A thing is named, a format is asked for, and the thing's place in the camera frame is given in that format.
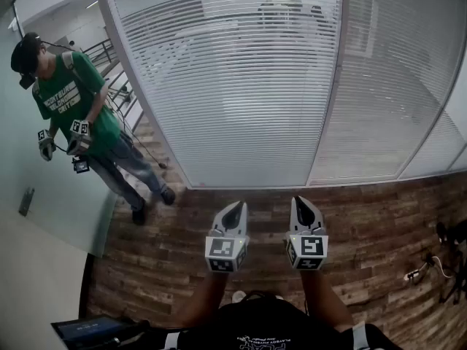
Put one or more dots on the frosted glass door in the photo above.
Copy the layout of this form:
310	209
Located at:
54	202

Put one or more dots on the black tripod stand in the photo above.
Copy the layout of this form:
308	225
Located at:
458	239

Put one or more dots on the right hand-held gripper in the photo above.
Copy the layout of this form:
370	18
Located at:
310	246

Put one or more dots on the person's left forearm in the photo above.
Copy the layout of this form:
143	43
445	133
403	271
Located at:
208	297

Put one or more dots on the white power strip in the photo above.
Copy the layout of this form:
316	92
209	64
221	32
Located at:
412	275

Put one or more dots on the person's black shirt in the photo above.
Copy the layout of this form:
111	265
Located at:
262	326

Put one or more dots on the black metal railing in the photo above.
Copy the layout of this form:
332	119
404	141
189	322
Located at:
109	49

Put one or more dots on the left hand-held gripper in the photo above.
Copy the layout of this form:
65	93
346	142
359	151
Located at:
222	247

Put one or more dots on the dark tablet screen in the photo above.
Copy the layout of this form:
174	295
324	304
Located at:
87	330

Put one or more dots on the person's white left shoe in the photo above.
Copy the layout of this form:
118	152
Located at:
239	297

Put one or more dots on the person's right forearm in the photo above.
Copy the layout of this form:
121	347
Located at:
321	297

